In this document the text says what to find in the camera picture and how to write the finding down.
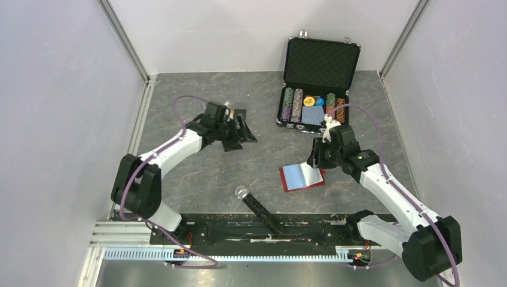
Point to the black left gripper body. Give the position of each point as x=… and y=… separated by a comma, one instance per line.
x=228, y=134

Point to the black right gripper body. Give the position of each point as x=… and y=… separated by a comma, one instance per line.
x=325, y=156

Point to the black VIP card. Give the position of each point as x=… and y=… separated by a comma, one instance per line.
x=240, y=112

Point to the red leather card holder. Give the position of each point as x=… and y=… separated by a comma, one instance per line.
x=300, y=177

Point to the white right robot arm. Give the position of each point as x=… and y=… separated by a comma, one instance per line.
x=427, y=243

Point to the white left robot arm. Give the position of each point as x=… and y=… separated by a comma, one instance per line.
x=137, y=185

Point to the blue playing card deck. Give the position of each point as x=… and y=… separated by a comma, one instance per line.
x=312, y=115

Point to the yellow dealer button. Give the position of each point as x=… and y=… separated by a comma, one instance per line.
x=309, y=101

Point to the black microphone with silver grille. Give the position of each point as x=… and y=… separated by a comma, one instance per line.
x=269, y=220

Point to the black poker chip case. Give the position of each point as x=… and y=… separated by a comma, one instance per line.
x=321, y=68

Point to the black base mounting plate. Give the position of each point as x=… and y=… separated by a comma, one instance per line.
x=244, y=234

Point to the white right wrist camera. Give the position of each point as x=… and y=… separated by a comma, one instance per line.
x=329, y=124

